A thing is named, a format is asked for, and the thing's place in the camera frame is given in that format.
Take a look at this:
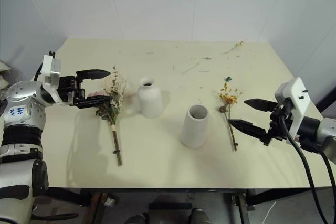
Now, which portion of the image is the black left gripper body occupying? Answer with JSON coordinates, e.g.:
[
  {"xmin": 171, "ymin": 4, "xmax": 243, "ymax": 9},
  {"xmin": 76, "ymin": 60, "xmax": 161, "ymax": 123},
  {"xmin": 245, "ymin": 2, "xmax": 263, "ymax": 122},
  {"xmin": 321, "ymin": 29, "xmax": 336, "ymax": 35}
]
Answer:
[{"xmin": 58, "ymin": 75, "xmax": 87, "ymax": 107}]

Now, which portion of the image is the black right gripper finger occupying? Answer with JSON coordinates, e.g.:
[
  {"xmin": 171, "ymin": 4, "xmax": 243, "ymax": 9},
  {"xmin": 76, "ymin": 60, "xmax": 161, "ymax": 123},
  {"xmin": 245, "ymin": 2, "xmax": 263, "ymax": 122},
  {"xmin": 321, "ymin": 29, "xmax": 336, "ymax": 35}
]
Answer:
[
  {"xmin": 228, "ymin": 119, "xmax": 268, "ymax": 144},
  {"xmin": 244, "ymin": 98, "xmax": 278, "ymax": 113}
]

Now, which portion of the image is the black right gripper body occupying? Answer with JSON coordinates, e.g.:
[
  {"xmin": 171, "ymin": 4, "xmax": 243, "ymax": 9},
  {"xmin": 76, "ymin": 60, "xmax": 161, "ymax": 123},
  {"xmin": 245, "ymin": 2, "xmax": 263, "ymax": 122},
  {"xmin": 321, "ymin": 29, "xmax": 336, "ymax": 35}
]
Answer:
[{"xmin": 263, "ymin": 102, "xmax": 295, "ymax": 146}]

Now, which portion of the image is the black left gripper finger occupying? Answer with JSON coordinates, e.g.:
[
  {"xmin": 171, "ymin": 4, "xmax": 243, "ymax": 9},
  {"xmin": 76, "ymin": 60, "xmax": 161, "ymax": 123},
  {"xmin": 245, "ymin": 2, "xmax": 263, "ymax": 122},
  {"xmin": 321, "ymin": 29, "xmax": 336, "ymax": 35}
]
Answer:
[
  {"xmin": 75, "ymin": 69, "xmax": 111, "ymax": 80},
  {"xmin": 74, "ymin": 95, "xmax": 114, "ymax": 110}
]

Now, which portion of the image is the white tapered cylinder vase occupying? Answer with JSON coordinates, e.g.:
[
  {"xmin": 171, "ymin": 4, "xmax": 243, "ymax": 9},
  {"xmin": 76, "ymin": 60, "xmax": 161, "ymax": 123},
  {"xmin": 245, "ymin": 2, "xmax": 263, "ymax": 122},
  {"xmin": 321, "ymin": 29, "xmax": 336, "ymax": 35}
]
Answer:
[{"xmin": 179, "ymin": 104, "xmax": 210, "ymax": 150}]

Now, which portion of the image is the white bottle-shaped vase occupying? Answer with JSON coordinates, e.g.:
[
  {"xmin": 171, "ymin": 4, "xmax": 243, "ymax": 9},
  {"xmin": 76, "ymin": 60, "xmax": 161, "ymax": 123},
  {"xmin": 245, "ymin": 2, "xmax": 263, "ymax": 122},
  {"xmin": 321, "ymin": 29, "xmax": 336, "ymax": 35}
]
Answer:
[{"xmin": 136, "ymin": 77, "xmax": 163, "ymax": 119}]

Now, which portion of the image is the dried yellow flower sprig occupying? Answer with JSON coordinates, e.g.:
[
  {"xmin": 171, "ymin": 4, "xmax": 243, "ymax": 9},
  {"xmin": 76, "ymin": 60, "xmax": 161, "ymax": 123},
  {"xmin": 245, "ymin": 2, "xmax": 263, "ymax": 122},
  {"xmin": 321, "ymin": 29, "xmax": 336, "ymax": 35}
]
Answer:
[{"xmin": 217, "ymin": 77, "xmax": 244, "ymax": 152}]

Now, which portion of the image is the dried green white flower bouquet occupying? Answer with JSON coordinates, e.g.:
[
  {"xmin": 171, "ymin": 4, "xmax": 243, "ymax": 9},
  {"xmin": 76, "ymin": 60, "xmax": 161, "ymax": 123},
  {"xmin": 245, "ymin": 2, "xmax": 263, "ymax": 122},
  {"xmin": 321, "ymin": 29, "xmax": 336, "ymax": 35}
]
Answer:
[{"xmin": 88, "ymin": 65, "xmax": 132, "ymax": 167}]

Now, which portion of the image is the dried yellow twig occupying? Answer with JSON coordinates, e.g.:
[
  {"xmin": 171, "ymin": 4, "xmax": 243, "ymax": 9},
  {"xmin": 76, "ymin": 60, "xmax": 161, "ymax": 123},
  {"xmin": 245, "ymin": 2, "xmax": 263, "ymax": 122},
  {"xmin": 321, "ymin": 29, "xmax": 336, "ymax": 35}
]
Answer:
[{"xmin": 222, "ymin": 40, "xmax": 245, "ymax": 55}]

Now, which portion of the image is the pale loose dried stem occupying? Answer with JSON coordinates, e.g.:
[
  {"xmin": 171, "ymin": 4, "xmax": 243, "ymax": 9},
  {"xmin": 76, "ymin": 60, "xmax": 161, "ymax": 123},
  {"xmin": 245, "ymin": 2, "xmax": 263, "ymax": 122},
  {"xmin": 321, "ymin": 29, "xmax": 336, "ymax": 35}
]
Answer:
[{"xmin": 182, "ymin": 61, "xmax": 202, "ymax": 76}]

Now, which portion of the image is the dark rounded shape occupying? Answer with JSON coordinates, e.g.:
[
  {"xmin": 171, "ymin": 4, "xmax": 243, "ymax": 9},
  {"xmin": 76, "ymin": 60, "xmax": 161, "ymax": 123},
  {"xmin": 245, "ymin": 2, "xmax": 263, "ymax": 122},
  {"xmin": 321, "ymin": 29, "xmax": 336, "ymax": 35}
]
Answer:
[
  {"xmin": 125, "ymin": 212, "xmax": 147, "ymax": 224},
  {"xmin": 188, "ymin": 207, "xmax": 211, "ymax": 224}
]

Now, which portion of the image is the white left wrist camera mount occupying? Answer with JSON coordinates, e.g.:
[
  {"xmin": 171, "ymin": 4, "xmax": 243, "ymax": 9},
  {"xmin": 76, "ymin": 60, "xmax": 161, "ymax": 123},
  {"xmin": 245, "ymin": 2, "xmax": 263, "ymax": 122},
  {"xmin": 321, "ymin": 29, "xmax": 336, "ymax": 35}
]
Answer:
[{"xmin": 40, "ymin": 50, "xmax": 62, "ymax": 87}]

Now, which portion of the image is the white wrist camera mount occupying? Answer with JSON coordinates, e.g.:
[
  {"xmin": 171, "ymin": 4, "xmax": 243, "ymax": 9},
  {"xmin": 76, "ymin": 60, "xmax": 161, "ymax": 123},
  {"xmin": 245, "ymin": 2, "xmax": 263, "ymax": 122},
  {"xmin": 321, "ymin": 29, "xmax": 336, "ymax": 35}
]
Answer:
[
  {"xmin": 40, "ymin": 50, "xmax": 62, "ymax": 87},
  {"xmin": 274, "ymin": 77, "xmax": 311, "ymax": 146}
]

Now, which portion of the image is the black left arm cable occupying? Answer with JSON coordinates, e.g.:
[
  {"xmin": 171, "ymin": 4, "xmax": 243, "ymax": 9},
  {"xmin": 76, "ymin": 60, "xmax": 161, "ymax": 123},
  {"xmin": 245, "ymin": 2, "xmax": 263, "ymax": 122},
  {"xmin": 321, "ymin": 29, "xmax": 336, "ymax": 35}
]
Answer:
[{"xmin": 33, "ymin": 62, "xmax": 44, "ymax": 82}]

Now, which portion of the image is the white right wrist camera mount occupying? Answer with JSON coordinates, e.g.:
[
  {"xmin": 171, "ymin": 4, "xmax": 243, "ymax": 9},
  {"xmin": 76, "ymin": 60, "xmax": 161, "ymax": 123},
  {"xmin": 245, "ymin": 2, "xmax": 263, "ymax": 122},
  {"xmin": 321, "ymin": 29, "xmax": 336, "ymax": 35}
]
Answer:
[{"xmin": 274, "ymin": 77, "xmax": 311, "ymax": 146}]

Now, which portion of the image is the thin white cable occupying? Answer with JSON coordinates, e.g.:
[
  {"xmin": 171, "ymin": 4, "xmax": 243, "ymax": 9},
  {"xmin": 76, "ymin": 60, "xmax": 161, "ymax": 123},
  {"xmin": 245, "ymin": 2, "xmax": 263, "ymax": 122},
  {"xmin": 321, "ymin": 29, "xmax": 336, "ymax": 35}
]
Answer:
[{"xmin": 261, "ymin": 199, "xmax": 278, "ymax": 224}]

